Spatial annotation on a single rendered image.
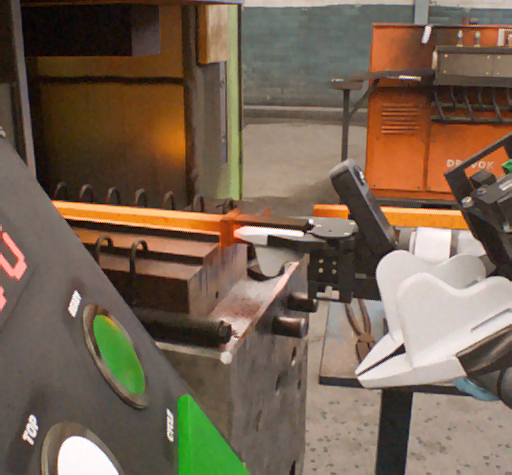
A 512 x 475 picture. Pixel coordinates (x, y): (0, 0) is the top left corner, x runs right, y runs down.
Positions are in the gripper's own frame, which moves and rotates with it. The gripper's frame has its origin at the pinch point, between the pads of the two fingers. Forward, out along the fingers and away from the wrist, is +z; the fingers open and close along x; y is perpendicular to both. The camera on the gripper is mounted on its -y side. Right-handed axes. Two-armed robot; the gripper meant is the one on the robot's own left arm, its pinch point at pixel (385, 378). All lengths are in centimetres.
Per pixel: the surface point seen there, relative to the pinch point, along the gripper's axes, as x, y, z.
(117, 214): -50, 8, 19
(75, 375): 6.0, 11.4, 10.8
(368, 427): -143, -107, 15
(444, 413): -147, -121, -9
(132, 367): 1.1, 8.6, 10.5
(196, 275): -37.0, -0.7, 12.7
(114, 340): 0.9, 10.2, 10.5
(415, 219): -65, -20, -17
